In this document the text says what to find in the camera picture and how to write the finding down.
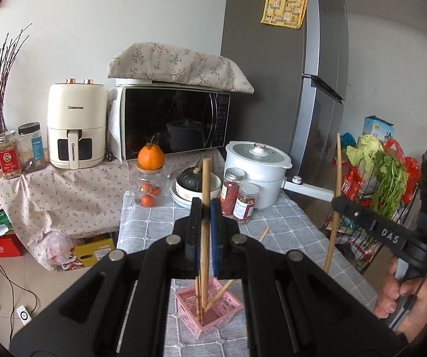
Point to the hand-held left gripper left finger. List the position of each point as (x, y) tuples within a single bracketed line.
[(198, 245)]

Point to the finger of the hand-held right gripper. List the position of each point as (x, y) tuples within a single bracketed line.
[(369, 225)]

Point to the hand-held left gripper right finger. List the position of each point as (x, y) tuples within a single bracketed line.
[(215, 245)]

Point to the pink plastic basket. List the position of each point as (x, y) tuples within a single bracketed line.
[(213, 328)]

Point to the person's right hand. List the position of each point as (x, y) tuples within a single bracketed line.
[(419, 305)]

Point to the red plastic bag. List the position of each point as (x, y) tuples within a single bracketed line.
[(410, 169)]

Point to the red snack packet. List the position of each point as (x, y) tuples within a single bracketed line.
[(353, 186)]

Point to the green leafy herbs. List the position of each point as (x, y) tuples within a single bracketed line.
[(390, 186)]

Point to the short white label spice jar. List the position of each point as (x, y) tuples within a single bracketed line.
[(245, 204)]

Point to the white ceramic plate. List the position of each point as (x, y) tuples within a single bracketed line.
[(178, 199)]

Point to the tall dried chili jar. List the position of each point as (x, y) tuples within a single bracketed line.
[(229, 193)]

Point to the white ceramic bowl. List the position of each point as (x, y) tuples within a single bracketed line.
[(215, 187)]

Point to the dark green squash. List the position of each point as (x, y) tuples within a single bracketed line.
[(191, 179)]

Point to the small tangerine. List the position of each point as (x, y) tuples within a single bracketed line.
[(147, 200), (147, 187), (156, 191)]

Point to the napa cabbage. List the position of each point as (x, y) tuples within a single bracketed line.
[(366, 148)]

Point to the grey checked tablecloth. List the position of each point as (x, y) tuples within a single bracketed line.
[(295, 245)]

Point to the white electric cooking pot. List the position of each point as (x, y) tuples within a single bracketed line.
[(258, 178)]

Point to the clear glass jar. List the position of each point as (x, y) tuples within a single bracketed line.
[(139, 189)]

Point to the blue printed carton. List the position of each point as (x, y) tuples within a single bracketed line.
[(379, 128)]

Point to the blue plastic bag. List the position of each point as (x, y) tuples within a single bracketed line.
[(348, 139)]

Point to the large orange with stem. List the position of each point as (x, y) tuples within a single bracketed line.
[(151, 157)]

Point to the yellow cardboard box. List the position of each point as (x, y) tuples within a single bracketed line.
[(91, 251)]

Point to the black door microwave oven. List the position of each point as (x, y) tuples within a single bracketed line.
[(169, 119)]

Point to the floral print tablecloth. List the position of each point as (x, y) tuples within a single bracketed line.
[(72, 204)]

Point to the pink plastic bag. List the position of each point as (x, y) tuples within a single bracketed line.
[(57, 251)]

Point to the grey refrigerator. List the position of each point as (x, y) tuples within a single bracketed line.
[(265, 81)]

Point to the cream air fryer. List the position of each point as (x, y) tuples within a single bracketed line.
[(76, 119)]

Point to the floral cloth cover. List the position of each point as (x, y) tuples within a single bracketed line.
[(176, 61)]

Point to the white power adapter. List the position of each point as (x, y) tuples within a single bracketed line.
[(24, 314)]

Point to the black lid plastic jar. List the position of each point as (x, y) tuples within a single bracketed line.
[(33, 145)]

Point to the red label nut jar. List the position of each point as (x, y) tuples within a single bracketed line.
[(9, 156)]

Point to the yellow paper sheet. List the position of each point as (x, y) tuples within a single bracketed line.
[(283, 10)]

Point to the glass vase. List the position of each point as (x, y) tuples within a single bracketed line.
[(0, 122)]

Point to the bare twig branches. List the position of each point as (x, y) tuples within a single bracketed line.
[(1, 67)]

